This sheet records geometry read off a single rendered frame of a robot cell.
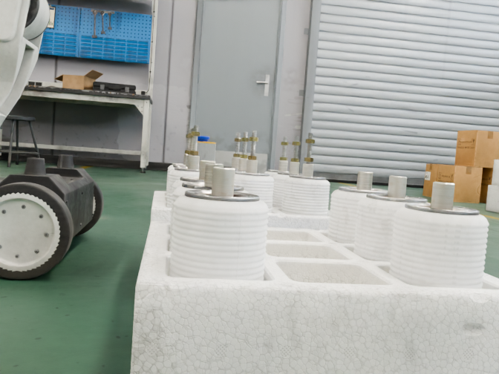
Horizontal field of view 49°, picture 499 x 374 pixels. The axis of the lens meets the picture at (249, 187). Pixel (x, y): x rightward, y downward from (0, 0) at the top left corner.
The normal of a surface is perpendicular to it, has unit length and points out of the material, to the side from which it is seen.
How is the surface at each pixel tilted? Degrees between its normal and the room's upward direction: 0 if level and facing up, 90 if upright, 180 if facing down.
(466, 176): 90
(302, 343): 90
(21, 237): 90
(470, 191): 90
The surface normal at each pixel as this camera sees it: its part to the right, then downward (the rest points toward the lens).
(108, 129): 0.14, 0.07
